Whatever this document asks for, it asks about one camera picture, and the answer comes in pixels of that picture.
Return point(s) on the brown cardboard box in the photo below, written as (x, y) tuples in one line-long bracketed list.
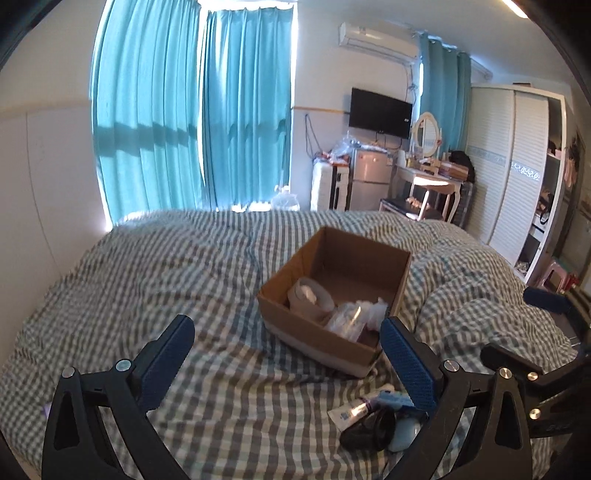
[(339, 300)]

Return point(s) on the white air conditioner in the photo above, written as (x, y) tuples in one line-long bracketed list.
[(376, 41)]

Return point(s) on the clear water bottle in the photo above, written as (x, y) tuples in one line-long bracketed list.
[(284, 199)]

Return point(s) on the checked grey white blanket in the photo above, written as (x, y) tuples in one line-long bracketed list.
[(184, 277)]

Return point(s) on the black bag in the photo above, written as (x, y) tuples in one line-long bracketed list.
[(463, 164)]

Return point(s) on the white squeeze tube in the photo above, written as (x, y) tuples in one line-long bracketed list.
[(347, 413)]

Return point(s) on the white sliding wardrobe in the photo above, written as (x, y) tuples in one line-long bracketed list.
[(512, 170)]

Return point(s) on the blue plastic item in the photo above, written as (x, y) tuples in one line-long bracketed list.
[(396, 400)]

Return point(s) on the white suitcase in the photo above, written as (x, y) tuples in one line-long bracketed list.
[(328, 187)]

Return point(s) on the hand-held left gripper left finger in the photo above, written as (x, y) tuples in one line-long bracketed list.
[(170, 357)]

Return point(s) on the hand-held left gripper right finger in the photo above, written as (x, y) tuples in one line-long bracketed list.
[(408, 362)]

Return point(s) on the narrow turquoise curtain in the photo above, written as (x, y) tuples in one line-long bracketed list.
[(445, 101)]

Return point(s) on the beige tape roll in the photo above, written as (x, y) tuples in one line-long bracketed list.
[(308, 295)]

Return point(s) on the clear plastic bag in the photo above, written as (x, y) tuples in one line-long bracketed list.
[(358, 316)]

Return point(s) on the white dressing table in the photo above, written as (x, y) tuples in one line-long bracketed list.
[(427, 180)]

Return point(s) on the wide turquoise curtain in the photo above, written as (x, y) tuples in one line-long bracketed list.
[(147, 115), (249, 110)]

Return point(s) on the crumpled clear plastic bags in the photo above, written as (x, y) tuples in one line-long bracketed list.
[(344, 147)]

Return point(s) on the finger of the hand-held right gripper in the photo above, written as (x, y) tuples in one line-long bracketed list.
[(508, 357), (547, 300)]

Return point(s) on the black round pouch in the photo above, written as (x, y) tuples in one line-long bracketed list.
[(369, 431)]

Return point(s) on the stack of books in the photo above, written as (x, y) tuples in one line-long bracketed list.
[(451, 170)]

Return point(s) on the pink plastic stool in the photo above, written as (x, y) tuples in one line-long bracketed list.
[(551, 274)]

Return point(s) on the black wall television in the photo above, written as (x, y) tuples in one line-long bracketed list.
[(379, 112)]

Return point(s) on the small silver fridge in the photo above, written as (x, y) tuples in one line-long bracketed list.
[(371, 180)]

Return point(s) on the white oval mirror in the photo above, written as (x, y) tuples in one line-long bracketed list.
[(427, 134)]

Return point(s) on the white oval case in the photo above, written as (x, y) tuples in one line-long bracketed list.
[(404, 434)]

